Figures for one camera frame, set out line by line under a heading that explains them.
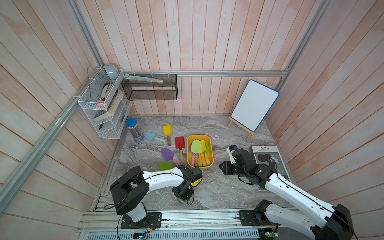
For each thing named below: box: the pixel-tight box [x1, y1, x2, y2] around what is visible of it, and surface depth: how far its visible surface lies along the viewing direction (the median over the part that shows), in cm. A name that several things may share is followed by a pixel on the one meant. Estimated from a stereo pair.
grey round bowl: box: [104, 64, 119, 80], surface depth 84 cm
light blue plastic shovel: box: [143, 131, 168, 143], surface depth 108 cm
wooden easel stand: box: [227, 117, 256, 141], surface depth 106 cm
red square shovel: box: [175, 136, 186, 161], surface depth 106 cm
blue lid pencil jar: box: [126, 118, 145, 144], surface depth 98 cm
